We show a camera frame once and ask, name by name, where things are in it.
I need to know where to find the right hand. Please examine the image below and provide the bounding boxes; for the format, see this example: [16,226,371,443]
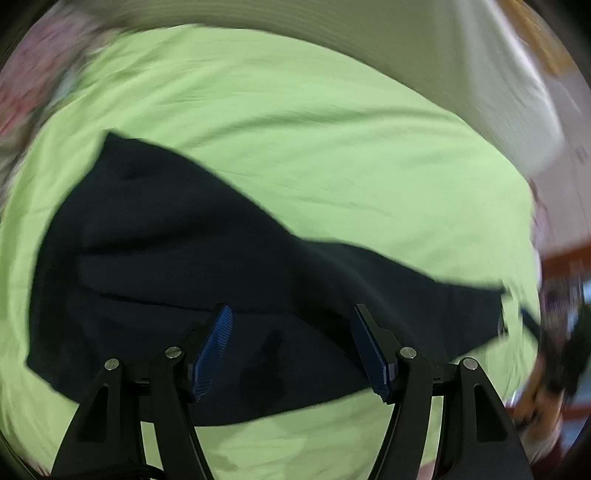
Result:
[511,365,564,465]

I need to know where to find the floral pillow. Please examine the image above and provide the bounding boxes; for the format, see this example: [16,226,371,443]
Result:
[0,4,112,153]

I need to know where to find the striped headboard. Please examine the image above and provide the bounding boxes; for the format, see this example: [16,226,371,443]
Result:
[84,0,565,177]

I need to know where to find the black pants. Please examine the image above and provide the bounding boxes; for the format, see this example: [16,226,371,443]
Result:
[27,134,503,426]

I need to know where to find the green bed sheet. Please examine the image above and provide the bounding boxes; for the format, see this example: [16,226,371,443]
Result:
[1,26,539,469]

